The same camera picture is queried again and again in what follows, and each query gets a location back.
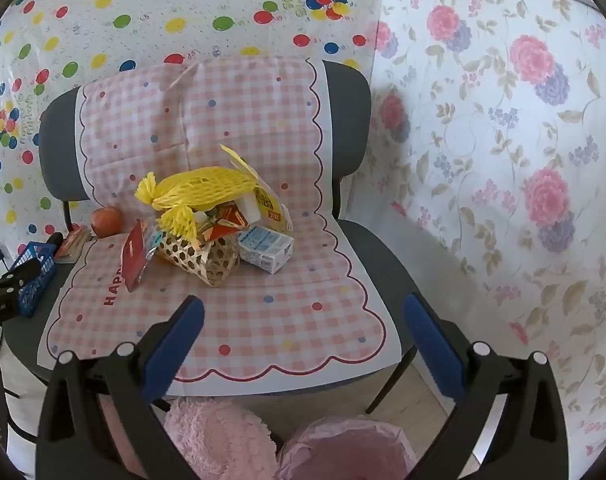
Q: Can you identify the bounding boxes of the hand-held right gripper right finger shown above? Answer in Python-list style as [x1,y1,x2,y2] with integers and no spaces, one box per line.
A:
[403,292,569,480]

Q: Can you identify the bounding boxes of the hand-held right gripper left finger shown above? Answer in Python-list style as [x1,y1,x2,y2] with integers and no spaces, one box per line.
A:
[35,295,206,480]

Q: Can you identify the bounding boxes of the woven bamboo basket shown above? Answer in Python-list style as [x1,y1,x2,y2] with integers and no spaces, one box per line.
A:
[155,232,241,288]

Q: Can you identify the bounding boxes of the white blue tissue pack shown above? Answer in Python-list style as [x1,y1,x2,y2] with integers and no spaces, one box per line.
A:
[237,225,295,275]

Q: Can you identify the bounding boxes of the bin with pink bag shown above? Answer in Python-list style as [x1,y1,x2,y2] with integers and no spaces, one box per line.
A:
[275,417,420,480]

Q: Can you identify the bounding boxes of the blue plastic basket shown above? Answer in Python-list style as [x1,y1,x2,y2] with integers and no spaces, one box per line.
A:
[8,241,58,318]

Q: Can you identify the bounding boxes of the small red booklet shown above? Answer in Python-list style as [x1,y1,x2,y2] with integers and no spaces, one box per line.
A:
[54,227,92,262]

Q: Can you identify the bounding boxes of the red foil packet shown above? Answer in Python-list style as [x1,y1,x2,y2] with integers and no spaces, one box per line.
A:
[120,219,152,292]

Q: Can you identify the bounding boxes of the pink fluffy cushion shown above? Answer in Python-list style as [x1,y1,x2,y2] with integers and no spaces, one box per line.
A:
[163,397,279,480]

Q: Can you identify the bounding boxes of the red apple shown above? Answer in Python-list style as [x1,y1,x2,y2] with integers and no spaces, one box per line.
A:
[92,206,124,238]

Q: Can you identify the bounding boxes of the yellow foam fruit net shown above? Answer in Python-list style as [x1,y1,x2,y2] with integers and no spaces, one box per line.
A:
[135,170,259,211]
[155,204,202,249]

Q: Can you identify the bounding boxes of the red orange snack wrappers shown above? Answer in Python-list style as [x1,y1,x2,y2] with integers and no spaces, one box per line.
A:
[198,200,249,242]

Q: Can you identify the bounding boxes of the white foam block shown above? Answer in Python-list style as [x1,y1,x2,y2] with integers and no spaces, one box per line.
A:
[238,195,264,224]

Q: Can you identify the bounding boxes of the yellow snack bag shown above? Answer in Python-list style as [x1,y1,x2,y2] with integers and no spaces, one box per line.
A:
[220,145,294,233]

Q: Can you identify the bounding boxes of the floral print sheet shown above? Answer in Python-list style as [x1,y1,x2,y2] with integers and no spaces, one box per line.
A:
[368,0,606,466]

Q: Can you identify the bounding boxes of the pink gingham cloth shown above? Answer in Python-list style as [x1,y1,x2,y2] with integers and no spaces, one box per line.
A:
[38,55,402,397]

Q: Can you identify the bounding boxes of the grey chair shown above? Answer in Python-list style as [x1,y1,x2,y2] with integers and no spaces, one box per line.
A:
[3,60,466,456]

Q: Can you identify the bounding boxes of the balloon print sheet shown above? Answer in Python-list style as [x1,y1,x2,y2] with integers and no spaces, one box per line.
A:
[0,0,384,266]

